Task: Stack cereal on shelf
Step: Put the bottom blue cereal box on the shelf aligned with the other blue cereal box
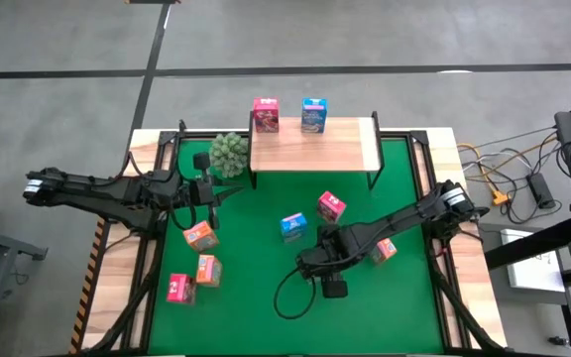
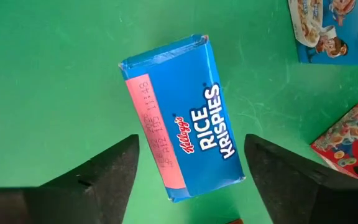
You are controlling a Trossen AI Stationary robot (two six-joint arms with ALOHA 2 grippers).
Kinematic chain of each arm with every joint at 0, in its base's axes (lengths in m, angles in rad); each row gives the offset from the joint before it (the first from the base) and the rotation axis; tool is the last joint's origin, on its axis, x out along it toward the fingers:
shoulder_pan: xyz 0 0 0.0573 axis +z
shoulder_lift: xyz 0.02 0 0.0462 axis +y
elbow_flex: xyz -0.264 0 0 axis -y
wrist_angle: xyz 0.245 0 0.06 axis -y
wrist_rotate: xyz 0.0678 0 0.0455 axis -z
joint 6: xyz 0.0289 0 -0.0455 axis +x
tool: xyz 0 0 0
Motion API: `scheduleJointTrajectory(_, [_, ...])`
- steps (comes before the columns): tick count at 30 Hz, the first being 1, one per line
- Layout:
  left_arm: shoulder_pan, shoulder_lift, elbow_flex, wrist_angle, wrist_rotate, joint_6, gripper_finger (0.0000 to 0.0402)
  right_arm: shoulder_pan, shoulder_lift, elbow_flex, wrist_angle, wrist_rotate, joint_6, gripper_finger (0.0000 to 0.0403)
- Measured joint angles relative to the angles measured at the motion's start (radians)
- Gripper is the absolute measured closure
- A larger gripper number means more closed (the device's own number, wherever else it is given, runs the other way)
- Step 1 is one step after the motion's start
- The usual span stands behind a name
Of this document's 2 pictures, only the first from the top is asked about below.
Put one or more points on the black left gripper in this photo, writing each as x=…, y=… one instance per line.
x=198, y=192

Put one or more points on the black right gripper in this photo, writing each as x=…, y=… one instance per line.
x=325, y=263

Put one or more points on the blue Rice Krispies cereal box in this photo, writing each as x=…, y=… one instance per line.
x=313, y=115
x=293, y=226

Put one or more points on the orange Mini Wheats cereal box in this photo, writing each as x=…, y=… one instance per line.
x=200, y=236
x=387, y=249
x=209, y=271

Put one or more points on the red Froot Loops cereal box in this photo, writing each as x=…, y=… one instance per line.
x=330, y=207
x=265, y=115
x=181, y=288

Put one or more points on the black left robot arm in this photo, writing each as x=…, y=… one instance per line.
x=92, y=191

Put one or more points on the green potted plant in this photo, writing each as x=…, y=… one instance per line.
x=228, y=155

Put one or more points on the green table mat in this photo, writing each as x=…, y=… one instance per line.
x=265, y=322

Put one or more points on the black desk bar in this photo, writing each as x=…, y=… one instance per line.
x=528, y=245

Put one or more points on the white board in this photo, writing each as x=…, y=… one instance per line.
x=533, y=273

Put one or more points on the black power adapter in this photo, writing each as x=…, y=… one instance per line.
x=540, y=191

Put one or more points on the small black item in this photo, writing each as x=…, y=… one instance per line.
x=558, y=341

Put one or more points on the wooden shelf with black frame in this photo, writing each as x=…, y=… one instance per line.
x=315, y=149

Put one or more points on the black table frame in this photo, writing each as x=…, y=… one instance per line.
x=152, y=297

